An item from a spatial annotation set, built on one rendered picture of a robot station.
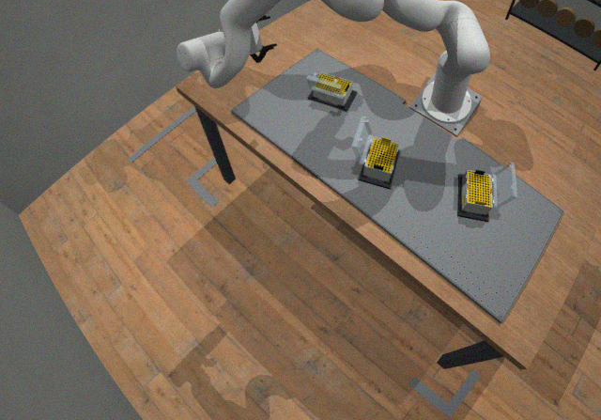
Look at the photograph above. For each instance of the yellow perforated tip rack plate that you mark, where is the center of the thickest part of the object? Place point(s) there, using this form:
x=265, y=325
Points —
x=381, y=155
x=479, y=188
x=345, y=84

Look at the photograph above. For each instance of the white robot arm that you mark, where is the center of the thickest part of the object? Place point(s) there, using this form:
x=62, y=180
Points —
x=461, y=33

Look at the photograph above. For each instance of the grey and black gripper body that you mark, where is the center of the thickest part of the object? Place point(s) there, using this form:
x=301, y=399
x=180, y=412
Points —
x=257, y=37

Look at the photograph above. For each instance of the black holder plate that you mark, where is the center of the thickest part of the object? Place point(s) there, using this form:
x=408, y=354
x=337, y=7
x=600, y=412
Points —
x=463, y=213
x=380, y=183
x=345, y=107

